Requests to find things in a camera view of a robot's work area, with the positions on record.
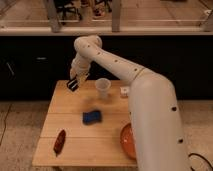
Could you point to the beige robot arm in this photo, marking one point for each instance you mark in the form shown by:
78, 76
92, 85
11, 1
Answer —
155, 119

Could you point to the small white toy block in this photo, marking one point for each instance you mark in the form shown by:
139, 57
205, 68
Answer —
124, 92

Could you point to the blue sponge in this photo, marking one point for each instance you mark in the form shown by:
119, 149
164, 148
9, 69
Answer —
92, 117

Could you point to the orange plate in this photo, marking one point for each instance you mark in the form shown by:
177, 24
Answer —
127, 141

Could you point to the wooden table board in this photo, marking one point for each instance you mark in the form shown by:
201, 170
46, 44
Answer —
92, 145

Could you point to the office chair base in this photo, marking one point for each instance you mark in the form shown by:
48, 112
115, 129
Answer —
65, 7

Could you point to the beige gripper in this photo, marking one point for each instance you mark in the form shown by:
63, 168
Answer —
79, 73

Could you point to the metal railing frame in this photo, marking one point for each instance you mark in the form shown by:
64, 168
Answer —
107, 17

